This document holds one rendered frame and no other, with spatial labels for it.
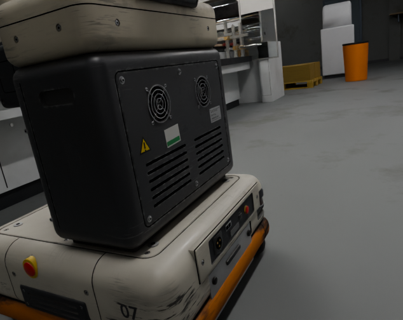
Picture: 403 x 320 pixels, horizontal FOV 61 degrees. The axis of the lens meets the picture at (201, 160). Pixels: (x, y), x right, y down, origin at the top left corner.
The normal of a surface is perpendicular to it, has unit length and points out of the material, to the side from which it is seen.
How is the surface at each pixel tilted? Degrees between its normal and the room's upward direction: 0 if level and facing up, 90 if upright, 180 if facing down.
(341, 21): 79
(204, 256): 90
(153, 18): 90
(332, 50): 90
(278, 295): 0
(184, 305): 90
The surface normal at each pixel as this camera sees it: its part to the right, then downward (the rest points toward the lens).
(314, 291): -0.15, -0.95
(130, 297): -0.46, 0.29
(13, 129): 0.88, 0.00
